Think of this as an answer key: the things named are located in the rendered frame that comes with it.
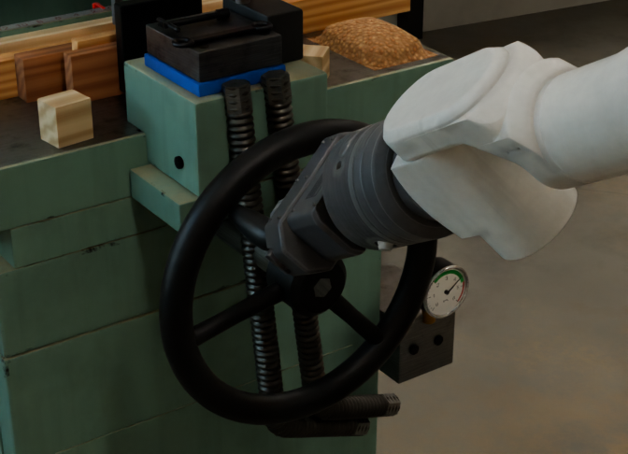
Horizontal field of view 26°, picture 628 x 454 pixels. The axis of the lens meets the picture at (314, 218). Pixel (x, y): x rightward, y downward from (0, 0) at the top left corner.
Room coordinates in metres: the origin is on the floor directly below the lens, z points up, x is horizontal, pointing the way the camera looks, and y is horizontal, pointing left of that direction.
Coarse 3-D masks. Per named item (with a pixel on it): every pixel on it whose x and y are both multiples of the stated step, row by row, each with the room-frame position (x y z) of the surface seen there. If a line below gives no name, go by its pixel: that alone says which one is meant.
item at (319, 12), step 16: (288, 0) 1.45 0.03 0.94; (304, 0) 1.45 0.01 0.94; (320, 0) 1.46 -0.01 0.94; (336, 0) 1.48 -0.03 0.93; (352, 0) 1.49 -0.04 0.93; (368, 0) 1.50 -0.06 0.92; (384, 0) 1.51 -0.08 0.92; (400, 0) 1.53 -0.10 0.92; (304, 16) 1.45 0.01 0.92; (320, 16) 1.46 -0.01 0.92; (336, 16) 1.48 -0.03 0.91; (352, 16) 1.49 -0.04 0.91; (368, 16) 1.50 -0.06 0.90; (384, 16) 1.51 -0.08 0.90; (304, 32) 1.45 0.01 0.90; (32, 48) 1.29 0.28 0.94; (0, 64) 1.25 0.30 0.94; (0, 80) 1.25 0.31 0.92; (16, 80) 1.26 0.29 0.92; (0, 96) 1.25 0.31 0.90; (16, 96) 1.26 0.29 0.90
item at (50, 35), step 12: (204, 0) 1.41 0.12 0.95; (216, 0) 1.41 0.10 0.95; (72, 24) 1.33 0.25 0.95; (84, 24) 1.33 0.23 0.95; (96, 24) 1.33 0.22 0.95; (108, 24) 1.34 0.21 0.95; (12, 36) 1.29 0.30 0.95; (24, 36) 1.29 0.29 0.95; (36, 36) 1.29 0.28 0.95; (48, 36) 1.30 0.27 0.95; (60, 36) 1.31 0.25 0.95; (72, 36) 1.31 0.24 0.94; (0, 48) 1.27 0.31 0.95; (12, 48) 1.28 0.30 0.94; (24, 48) 1.28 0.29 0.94
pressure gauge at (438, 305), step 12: (444, 264) 1.30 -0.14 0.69; (432, 276) 1.28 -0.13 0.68; (444, 276) 1.29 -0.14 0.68; (456, 276) 1.30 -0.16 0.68; (432, 288) 1.28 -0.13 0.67; (444, 288) 1.29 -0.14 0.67; (456, 288) 1.30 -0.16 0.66; (432, 300) 1.28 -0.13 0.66; (444, 300) 1.29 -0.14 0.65; (456, 300) 1.30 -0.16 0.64; (432, 312) 1.28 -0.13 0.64; (444, 312) 1.29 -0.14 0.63
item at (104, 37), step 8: (104, 32) 1.29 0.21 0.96; (112, 32) 1.29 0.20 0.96; (72, 40) 1.27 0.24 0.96; (80, 40) 1.26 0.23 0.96; (88, 40) 1.26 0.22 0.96; (96, 40) 1.27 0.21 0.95; (104, 40) 1.27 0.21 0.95; (112, 40) 1.28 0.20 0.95; (72, 48) 1.27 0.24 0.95; (80, 48) 1.26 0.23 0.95
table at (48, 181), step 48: (336, 96) 1.29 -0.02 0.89; (384, 96) 1.32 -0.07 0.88; (0, 144) 1.14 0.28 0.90; (48, 144) 1.14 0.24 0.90; (96, 144) 1.14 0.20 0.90; (144, 144) 1.16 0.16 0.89; (0, 192) 1.08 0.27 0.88; (48, 192) 1.11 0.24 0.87; (96, 192) 1.13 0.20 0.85; (144, 192) 1.13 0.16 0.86; (192, 192) 1.10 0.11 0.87
